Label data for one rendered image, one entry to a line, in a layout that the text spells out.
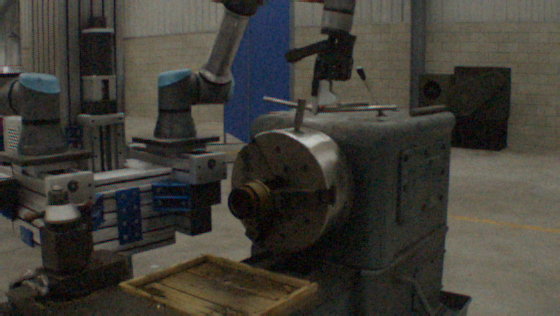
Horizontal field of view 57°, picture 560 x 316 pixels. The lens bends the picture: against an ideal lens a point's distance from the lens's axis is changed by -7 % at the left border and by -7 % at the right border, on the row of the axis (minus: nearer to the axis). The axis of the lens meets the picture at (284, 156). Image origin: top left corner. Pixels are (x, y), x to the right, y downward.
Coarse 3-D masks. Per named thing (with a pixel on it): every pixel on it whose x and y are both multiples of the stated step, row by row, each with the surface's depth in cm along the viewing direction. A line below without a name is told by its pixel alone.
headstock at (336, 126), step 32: (256, 128) 163; (288, 128) 156; (320, 128) 151; (352, 128) 145; (384, 128) 141; (416, 128) 155; (448, 128) 179; (352, 160) 144; (384, 160) 141; (416, 160) 159; (448, 160) 185; (384, 192) 142; (416, 192) 161; (352, 224) 147; (384, 224) 144; (416, 224) 166; (320, 256) 154; (352, 256) 148; (384, 256) 145
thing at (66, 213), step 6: (48, 204) 98; (66, 204) 98; (72, 204) 100; (42, 210) 98; (48, 210) 97; (54, 210) 97; (60, 210) 97; (66, 210) 97; (72, 210) 99; (78, 210) 101; (48, 216) 96; (54, 216) 96; (60, 216) 96; (66, 216) 97; (72, 216) 98; (78, 216) 99; (48, 222) 96; (54, 222) 96; (60, 222) 96; (66, 222) 97
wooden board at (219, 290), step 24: (192, 264) 142; (216, 264) 144; (240, 264) 139; (120, 288) 124; (168, 288) 128; (192, 288) 128; (216, 288) 128; (240, 288) 129; (264, 288) 129; (288, 288) 129; (312, 288) 125; (192, 312) 110; (216, 312) 115; (240, 312) 116; (264, 312) 111; (288, 312) 118
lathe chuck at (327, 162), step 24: (264, 144) 141; (288, 144) 137; (312, 144) 136; (240, 168) 147; (288, 168) 138; (312, 168) 133; (336, 168) 136; (336, 192) 134; (288, 216) 140; (312, 216) 135; (336, 216) 136; (264, 240) 145; (288, 240) 140; (312, 240) 136
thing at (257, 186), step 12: (252, 180) 134; (240, 192) 129; (252, 192) 129; (264, 192) 131; (228, 204) 131; (240, 204) 133; (252, 204) 128; (264, 204) 130; (240, 216) 130; (252, 216) 131; (264, 216) 133
